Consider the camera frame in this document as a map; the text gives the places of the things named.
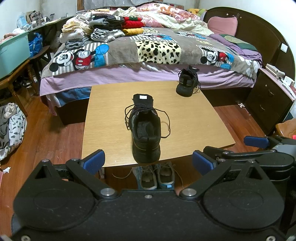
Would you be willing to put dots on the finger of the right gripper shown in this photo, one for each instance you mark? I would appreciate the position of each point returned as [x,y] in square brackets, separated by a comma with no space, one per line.
[259,142]

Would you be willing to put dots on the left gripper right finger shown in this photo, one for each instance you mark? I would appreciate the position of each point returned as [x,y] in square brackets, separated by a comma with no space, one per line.
[212,171]

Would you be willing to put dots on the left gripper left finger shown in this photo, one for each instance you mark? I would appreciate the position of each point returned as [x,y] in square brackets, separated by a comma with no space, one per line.
[82,171]

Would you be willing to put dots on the black sneaker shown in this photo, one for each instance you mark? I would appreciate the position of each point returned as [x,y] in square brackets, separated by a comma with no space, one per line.
[188,82]
[142,120]

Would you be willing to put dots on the black speckled shoelace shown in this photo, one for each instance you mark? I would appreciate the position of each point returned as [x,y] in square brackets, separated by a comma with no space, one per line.
[165,122]

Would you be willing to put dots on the dark wooden nightstand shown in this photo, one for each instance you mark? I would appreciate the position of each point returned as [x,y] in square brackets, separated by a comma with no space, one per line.
[269,101]

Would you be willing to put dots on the grey sneaker under table right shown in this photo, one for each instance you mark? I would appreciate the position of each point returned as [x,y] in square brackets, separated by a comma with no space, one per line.
[165,175]

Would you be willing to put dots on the grey sneaker under table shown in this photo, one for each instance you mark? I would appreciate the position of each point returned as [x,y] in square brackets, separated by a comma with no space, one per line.
[165,175]
[145,176]

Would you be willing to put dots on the grey sneaker under table left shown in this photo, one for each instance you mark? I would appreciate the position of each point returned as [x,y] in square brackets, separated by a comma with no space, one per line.
[145,176]

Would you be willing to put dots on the purple bed sheet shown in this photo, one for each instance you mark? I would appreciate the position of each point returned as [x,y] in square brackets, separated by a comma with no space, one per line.
[210,77]

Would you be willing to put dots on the laundry pile on floor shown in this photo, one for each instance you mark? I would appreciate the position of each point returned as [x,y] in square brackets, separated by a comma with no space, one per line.
[13,127]

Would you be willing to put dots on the folded purple blanket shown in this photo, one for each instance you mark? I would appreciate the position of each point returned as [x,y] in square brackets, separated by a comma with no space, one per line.
[240,47]

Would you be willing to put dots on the dark wooden headboard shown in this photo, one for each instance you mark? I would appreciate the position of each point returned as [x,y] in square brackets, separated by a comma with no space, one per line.
[267,39]

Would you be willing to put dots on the cartoon patchwork blanket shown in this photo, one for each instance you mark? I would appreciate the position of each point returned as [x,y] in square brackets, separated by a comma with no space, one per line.
[156,46]

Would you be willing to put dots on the wooden side table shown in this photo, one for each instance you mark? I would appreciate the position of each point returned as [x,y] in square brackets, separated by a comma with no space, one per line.
[33,68]

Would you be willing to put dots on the pink pillow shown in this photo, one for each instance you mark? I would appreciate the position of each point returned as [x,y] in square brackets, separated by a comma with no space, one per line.
[219,25]

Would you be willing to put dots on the folded grey striped clothes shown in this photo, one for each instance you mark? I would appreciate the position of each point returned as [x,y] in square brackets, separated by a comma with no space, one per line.
[106,36]

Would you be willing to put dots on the teal storage bin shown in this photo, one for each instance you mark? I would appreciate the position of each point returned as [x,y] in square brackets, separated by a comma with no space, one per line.
[14,52]

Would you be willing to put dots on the folded yellow garment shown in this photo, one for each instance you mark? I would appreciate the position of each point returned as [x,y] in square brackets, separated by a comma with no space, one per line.
[133,31]

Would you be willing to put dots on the floral cream quilt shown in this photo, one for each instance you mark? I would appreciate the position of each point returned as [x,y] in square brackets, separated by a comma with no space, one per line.
[162,15]

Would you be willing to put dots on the folded red clothes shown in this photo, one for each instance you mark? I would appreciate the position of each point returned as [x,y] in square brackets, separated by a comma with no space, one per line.
[131,22]

